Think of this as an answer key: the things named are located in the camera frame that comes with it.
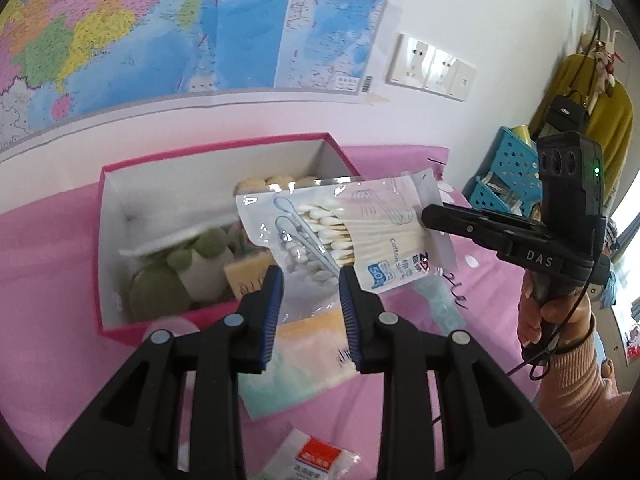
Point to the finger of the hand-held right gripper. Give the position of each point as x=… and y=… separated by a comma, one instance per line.
x=460, y=222

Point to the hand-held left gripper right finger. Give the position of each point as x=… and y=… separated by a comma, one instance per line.
x=350, y=310

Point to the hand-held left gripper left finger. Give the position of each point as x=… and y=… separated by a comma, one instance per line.
x=272, y=310

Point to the clear cotton swab bag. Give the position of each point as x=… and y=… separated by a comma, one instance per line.
x=380, y=240

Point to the tan striped plush toy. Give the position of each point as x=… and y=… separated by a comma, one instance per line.
x=270, y=182

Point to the pink cardboard box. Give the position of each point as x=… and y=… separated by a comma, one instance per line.
x=165, y=180

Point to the person's right forearm pink sleeve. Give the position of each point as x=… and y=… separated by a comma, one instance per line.
x=585, y=400

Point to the person's right hand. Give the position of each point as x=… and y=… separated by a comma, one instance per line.
x=570, y=332

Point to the yellow sponge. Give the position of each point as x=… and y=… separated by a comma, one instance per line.
x=247, y=272

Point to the blue perforated plastic basket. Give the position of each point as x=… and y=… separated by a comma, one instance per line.
x=515, y=170

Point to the yellow hanging garment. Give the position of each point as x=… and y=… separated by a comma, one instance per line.
x=612, y=130

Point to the small black hanging bag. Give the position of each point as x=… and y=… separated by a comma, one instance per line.
x=565, y=112

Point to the green frog plush toy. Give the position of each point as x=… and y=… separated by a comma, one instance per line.
x=160, y=290

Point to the hanging plush doll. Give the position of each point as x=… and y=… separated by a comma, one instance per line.
x=607, y=62

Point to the white packet with red label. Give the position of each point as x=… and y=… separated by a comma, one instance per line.
x=305, y=457

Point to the pink printed bed sheet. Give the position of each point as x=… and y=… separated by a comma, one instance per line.
x=45, y=270

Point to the white wall socket plate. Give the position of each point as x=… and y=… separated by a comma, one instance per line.
x=407, y=60
x=442, y=72
x=465, y=81

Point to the colourful wall map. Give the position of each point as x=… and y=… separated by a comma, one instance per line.
x=175, y=25

